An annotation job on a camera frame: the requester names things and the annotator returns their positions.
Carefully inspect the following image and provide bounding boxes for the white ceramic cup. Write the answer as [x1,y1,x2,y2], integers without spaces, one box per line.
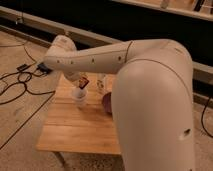
[72,88,87,107]

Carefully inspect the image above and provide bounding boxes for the small clear bottle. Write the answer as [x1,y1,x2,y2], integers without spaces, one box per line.
[97,74,107,94]

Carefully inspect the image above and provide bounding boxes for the brown eraser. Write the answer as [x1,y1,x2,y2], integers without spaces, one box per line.
[79,77,89,89]

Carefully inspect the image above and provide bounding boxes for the black power adapter box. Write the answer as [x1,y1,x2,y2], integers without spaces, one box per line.
[37,63,52,74]

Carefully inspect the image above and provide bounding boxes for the wooden table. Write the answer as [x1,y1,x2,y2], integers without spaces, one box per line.
[37,74,120,154]

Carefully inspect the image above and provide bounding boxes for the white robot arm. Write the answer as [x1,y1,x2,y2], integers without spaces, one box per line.
[44,35,195,171]

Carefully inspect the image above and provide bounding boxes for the small black floor device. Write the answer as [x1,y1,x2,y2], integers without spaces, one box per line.
[17,64,28,72]

